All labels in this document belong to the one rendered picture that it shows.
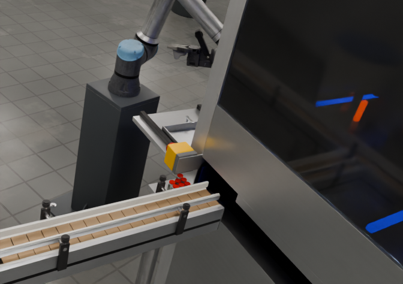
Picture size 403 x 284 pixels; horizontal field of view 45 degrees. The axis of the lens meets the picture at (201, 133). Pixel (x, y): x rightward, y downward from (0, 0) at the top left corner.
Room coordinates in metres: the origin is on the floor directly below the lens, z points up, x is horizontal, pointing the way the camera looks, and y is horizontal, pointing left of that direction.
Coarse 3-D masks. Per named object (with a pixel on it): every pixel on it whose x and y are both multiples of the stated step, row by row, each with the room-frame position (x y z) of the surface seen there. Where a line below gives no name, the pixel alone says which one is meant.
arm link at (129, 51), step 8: (128, 40) 2.08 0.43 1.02; (136, 40) 2.10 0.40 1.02; (120, 48) 2.01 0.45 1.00; (128, 48) 2.02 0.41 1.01; (136, 48) 2.03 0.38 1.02; (144, 48) 2.10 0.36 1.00; (120, 56) 2.00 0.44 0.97; (128, 56) 1.99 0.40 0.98; (136, 56) 2.01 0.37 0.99; (144, 56) 2.07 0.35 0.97; (120, 64) 2.00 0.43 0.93; (128, 64) 1.99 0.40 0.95; (136, 64) 2.01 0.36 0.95; (120, 72) 2.00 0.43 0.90; (128, 72) 2.00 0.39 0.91; (136, 72) 2.02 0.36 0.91
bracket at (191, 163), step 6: (192, 156) 1.30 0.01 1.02; (198, 156) 1.31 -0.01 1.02; (180, 162) 1.27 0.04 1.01; (186, 162) 1.29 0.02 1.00; (192, 162) 1.30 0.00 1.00; (198, 162) 1.32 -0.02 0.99; (180, 168) 1.27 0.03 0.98; (186, 168) 1.29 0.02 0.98; (192, 168) 1.31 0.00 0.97; (198, 168) 1.32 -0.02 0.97
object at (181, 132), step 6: (168, 126) 1.63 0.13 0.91; (174, 126) 1.64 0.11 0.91; (180, 126) 1.66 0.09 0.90; (186, 126) 1.68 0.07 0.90; (192, 126) 1.71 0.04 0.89; (168, 132) 1.58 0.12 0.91; (174, 132) 1.64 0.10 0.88; (180, 132) 1.65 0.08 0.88; (186, 132) 1.67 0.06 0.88; (192, 132) 1.68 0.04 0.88; (174, 138) 1.55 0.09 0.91; (180, 138) 1.61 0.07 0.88; (186, 138) 1.62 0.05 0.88; (192, 138) 1.63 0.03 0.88
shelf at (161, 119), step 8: (168, 112) 1.79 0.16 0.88; (176, 112) 1.81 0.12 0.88; (184, 112) 1.83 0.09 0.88; (192, 112) 1.85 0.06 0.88; (136, 120) 1.66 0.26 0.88; (144, 120) 1.67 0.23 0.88; (160, 120) 1.71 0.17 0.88; (168, 120) 1.72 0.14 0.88; (176, 120) 1.74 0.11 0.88; (184, 120) 1.76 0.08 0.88; (144, 128) 1.62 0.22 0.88; (160, 128) 1.65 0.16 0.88; (152, 136) 1.58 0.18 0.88; (160, 144) 1.54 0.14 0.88; (160, 152) 1.51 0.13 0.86
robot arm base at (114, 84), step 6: (114, 72) 2.03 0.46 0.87; (114, 78) 2.01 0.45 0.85; (120, 78) 1.99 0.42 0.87; (126, 78) 1.99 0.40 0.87; (132, 78) 2.01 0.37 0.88; (138, 78) 2.05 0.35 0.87; (108, 84) 2.03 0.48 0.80; (114, 84) 1.99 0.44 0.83; (120, 84) 1.99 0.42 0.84; (126, 84) 1.99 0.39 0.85; (132, 84) 2.00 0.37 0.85; (138, 84) 2.04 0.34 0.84; (114, 90) 1.98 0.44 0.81; (120, 90) 1.98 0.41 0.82; (126, 90) 1.99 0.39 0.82; (132, 90) 2.00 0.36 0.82; (138, 90) 2.03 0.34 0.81; (126, 96) 1.98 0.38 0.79; (132, 96) 2.00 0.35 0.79
